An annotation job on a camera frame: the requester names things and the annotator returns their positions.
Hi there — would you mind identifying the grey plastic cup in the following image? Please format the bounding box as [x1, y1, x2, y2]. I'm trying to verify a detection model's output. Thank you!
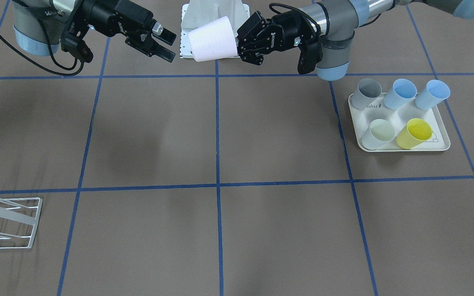
[350, 78, 382, 110]

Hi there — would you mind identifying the cream plastic tray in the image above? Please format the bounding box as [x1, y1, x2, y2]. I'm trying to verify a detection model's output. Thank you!
[348, 92, 450, 153]

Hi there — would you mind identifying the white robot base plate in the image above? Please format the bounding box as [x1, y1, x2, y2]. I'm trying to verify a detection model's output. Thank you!
[180, 0, 250, 58]

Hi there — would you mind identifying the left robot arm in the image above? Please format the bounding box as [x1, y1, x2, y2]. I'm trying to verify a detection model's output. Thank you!
[236, 0, 411, 81]

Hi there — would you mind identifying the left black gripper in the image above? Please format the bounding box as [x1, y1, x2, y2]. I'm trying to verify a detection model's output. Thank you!
[237, 11, 323, 74]

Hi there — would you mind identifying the pink plastic cup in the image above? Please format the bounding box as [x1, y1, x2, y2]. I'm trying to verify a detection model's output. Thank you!
[187, 16, 238, 62]

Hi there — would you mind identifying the pale green plastic cup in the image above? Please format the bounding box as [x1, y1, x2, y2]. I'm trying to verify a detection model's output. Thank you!
[361, 119, 396, 150]

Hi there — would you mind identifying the light blue plastic cup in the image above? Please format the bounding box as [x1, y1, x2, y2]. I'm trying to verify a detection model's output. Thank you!
[383, 79, 416, 109]

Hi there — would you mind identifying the yellow plastic cup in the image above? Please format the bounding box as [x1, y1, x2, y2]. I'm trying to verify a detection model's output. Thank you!
[395, 118, 432, 150]

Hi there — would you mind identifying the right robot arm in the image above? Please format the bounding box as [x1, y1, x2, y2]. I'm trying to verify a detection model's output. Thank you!
[0, 0, 176, 76]

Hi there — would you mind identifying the white wire cup rack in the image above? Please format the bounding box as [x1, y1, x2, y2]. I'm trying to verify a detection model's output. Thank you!
[0, 197, 43, 250]

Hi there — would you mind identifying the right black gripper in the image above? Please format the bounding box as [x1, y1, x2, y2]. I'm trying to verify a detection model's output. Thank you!
[60, 0, 177, 62]

